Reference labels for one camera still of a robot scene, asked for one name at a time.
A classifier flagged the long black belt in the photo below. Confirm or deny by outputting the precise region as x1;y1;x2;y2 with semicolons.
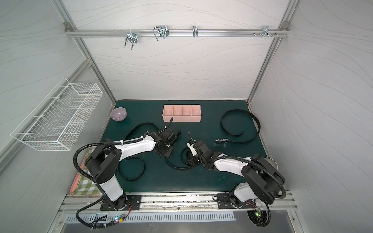
165;147;192;170

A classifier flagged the pink divided storage box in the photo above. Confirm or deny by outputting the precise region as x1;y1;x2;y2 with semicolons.
162;105;202;122

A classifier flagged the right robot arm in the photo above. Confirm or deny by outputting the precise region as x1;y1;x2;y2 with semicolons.
187;138;286;208

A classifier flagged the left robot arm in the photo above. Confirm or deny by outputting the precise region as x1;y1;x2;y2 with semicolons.
72;127;182;202

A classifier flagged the black belt right side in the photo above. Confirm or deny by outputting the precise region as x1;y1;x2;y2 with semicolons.
215;109;261;144

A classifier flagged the black belt left side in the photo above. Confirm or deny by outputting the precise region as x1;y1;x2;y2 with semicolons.
117;122;158;182

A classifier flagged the purple bowl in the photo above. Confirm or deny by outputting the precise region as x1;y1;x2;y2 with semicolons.
110;107;127;121

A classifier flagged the white ribbed cup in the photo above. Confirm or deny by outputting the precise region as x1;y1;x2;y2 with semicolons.
265;157;278;170

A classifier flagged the green checked cloth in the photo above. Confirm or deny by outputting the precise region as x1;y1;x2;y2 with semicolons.
72;147;103;195

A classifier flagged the pink tray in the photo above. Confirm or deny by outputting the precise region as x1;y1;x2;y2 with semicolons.
69;145;103;196

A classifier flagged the metal hook clamp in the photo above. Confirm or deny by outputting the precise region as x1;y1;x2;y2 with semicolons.
253;26;278;38
153;25;170;41
192;26;198;38
124;30;138;49

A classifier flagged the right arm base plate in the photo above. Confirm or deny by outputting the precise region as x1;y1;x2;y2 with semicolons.
212;193;256;210

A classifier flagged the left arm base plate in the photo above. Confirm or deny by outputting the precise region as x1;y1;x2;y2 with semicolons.
100;194;142;211

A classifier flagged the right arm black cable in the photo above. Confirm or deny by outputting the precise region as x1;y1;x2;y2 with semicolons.
247;200;272;228

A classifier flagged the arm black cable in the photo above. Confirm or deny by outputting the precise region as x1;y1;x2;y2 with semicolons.
75;195;132;229
247;200;272;228

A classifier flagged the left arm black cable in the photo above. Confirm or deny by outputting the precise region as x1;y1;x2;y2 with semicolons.
75;195;132;229

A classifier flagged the white wire basket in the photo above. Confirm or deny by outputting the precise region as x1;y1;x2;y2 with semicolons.
10;78;103;151

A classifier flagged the front aluminium frame rail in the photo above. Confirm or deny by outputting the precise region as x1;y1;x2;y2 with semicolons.
57;191;298;214

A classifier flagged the horizontal aluminium rail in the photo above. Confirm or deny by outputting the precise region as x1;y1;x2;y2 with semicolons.
65;28;290;38

